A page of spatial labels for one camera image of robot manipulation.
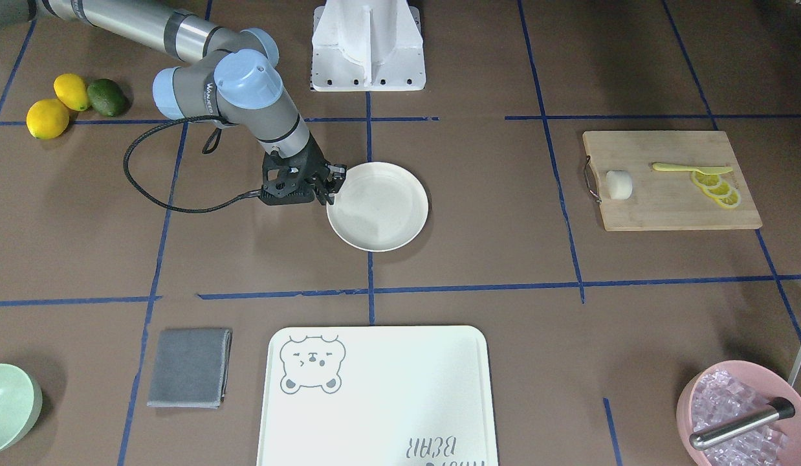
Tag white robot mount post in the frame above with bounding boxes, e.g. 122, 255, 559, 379
310, 1, 426, 93

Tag yellow lemon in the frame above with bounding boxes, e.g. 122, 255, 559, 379
52, 73, 92, 112
25, 98, 71, 140

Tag lemon slices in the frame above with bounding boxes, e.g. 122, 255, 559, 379
690, 172, 743, 209

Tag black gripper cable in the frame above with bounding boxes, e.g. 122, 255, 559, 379
123, 115, 267, 214

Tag beige round plate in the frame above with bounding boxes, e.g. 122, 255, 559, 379
326, 162, 430, 252

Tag white bear tray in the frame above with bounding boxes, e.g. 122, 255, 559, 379
256, 325, 500, 465

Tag metal black-tipped tool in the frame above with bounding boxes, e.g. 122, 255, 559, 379
688, 397, 796, 451

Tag grey folded cloth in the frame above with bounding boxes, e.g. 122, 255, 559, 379
147, 327, 233, 409

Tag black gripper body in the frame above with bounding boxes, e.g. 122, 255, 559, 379
259, 139, 329, 205

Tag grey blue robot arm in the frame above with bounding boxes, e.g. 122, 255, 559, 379
30, 1, 347, 206

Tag mint green bowl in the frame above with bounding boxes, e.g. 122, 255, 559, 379
0, 363, 43, 452

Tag wooden cutting board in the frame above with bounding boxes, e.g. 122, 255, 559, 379
583, 130, 763, 231

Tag pink bowl with ice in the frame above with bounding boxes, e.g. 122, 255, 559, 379
676, 361, 801, 465

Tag green avocado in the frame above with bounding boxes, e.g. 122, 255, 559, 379
87, 78, 129, 117

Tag white steamed bun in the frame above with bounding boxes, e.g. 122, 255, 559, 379
605, 170, 633, 201

